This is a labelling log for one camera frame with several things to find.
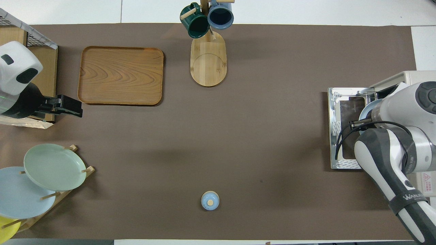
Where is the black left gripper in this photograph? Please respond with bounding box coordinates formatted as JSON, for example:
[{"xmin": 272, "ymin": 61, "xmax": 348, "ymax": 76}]
[{"xmin": 10, "ymin": 83, "xmax": 83, "ymax": 120}]

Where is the glass oven door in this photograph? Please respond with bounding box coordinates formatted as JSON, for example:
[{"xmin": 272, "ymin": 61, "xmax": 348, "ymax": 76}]
[{"xmin": 328, "ymin": 87, "xmax": 377, "ymax": 169}]

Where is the white toaster oven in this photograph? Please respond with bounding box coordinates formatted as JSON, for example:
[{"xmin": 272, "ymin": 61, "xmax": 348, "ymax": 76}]
[{"xmin": 370, "ymin": 70, "xmax": 436, "ymax": 198}]

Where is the wooden stepped shelf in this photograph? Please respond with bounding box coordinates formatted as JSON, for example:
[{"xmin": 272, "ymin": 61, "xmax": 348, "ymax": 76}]
[{"xmin": 0, "ymin": 26, "xmax": 58, "ymax": 124}]

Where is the wooden serving tray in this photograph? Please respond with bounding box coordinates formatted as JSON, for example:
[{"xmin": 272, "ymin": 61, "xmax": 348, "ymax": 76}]
[{"xmin": 77, "ymin": 46, "xmax": 165, "ymax": 107}]

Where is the pale green plate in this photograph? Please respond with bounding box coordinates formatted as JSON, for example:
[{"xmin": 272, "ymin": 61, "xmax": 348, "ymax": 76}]
[{"xmin": 24, "ymin": 143, "xmax": 87, "ymax": 192}]

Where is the wooden plate rack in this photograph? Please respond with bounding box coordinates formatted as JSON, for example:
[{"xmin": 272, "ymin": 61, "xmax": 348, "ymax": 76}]
[{"xmin": 15, "ymin": 145, "xmax": 96, "ymax": 233}]

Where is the racked light blue plate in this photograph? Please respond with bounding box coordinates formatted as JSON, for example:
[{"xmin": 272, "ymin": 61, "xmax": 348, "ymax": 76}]
[{"xmin": 0, "ymin": 166, "xmax": 57, "ymax": 219}]

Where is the yellow plate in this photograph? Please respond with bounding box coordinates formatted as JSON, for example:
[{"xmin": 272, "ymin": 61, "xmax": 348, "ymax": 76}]
[{"xmin": 0, "ymin": 215, "xmax": 21, "ymax": 244}]

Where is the wooden mug tree stand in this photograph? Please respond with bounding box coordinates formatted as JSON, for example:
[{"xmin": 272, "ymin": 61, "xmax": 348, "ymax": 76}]
[{"xmin": 180, "ymin": 0, "xmax": 235, "ymax": 87}]

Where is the dark green mug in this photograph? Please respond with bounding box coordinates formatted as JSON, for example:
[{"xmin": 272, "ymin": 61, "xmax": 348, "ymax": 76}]
[{"xmin": 180, "ymin": 3, "xmax": 211, "ymax": 39}]

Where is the blue mug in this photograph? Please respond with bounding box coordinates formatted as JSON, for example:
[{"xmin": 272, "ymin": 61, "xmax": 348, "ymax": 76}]
[{"xmin": 207, "ymin": 0, "xmax": 235, "ymax": 30}]

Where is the brown table mat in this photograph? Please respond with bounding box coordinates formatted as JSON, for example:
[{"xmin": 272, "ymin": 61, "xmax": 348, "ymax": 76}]
[{"xmin": 0, "ymin": 23, "xmax": 435, "ymax": 241}]

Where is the black wire basket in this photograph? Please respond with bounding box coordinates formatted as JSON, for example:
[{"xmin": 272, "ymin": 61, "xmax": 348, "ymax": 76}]
[{"xmin": 0, "ymin": 15, "xmax": 46, "ymax": 47}]

